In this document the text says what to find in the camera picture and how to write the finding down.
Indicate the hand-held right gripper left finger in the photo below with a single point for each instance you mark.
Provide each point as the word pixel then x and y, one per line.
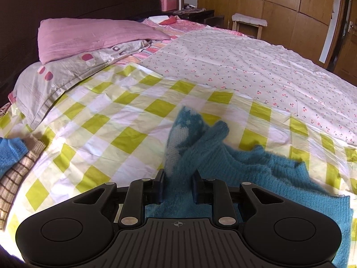
pixel 159 187

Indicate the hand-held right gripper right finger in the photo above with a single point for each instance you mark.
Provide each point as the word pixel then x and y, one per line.
pixel 196 188

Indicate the teal sweater with white flowers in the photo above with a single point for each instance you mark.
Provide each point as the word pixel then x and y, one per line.
pixel 251 173

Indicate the yellow-green checkered bed sheet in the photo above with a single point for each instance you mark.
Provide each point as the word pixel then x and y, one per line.
pixel 111 134

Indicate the white floral quilt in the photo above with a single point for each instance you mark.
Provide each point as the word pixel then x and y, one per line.
pixel 251 69

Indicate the brown checked cloth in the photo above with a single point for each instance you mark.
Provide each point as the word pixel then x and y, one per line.
pixel 16 181

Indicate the grey pillow with pink print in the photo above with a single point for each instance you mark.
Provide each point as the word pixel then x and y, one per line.
pixel 61 75

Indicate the blue knitted cloth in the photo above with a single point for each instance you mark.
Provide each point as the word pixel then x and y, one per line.
pixel 11 153

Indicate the pink striped bed sheet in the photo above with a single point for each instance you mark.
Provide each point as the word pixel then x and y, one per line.
pixel 192 26

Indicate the red cloth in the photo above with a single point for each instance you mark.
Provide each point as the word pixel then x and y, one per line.
pixel 168 21

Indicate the white cloth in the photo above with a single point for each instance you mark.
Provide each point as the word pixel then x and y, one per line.
pixel 155 19

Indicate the dark wooden nightstand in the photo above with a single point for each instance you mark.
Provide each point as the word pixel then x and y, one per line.
pixel 200 16

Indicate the wooden stool with cushion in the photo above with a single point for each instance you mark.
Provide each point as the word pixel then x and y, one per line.
pixel 248 20

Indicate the pink plastic basket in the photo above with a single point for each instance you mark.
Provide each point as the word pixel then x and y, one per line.
pixel 168 3

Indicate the steel thermos bottle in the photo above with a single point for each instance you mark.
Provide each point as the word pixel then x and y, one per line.
pixel 180 0

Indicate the wooden wardrobe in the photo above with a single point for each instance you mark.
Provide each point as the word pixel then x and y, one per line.
pixel 279 5

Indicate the wooden door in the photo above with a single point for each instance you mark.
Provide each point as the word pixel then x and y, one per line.
pixel 347 47

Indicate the dark wooden headboard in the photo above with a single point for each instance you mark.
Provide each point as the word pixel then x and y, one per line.
pixel 69 0

